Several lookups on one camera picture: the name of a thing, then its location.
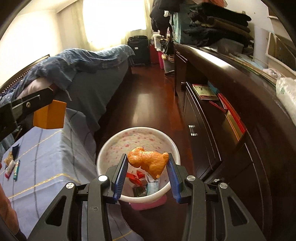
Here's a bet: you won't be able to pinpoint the orange box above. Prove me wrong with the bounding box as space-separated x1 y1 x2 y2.
33 100 67 130

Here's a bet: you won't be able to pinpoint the teal snack wrapper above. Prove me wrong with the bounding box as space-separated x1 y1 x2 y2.
13 160 20 181

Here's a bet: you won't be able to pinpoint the white pink glue stick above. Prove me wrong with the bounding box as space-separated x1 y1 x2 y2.
4 160 16 179

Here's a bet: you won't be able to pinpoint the white floral trash bin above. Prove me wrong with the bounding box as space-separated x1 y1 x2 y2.
96 127 181 210

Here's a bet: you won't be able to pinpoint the person left hand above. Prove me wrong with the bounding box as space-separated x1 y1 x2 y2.
0 186 20 235

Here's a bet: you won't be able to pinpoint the wooden headboard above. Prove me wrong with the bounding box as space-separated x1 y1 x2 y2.
1 54 50 94

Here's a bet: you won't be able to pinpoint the brown crumpled wrapper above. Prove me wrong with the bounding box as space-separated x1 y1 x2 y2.
4 152 14 166

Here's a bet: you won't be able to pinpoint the blue checked tablecloth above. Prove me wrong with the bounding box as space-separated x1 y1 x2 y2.
0 107 144 241

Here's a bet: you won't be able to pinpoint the blue duvet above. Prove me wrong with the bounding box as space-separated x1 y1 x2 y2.
14 45 135 96

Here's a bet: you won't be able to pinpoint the dark wooden cabinet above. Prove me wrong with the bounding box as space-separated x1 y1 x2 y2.
174 43 295 240

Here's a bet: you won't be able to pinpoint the red folder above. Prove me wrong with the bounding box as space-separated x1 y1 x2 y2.
209 93 247 140

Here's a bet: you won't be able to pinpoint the bed with grey sheet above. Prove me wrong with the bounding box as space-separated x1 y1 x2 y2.
1 57 131 133

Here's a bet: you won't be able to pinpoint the book with beige cover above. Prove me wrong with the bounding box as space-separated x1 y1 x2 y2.
192 84 219 101

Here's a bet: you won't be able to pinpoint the white curtain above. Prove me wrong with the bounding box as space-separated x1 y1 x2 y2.
57 1 152 50

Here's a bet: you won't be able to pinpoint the pink storage box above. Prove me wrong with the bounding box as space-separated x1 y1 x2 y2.
157 49 164 69

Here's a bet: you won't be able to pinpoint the black suitcase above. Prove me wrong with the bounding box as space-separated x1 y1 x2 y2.
127 35 151 65

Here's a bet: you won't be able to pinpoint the white plastic bag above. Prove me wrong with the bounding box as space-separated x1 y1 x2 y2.
276 77 296 125

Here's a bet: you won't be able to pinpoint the hanging dark jackets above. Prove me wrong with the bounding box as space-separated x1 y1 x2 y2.
149 0 184 36

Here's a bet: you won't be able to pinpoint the stack of folded dark clothes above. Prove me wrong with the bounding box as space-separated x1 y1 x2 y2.
183 3 254 47

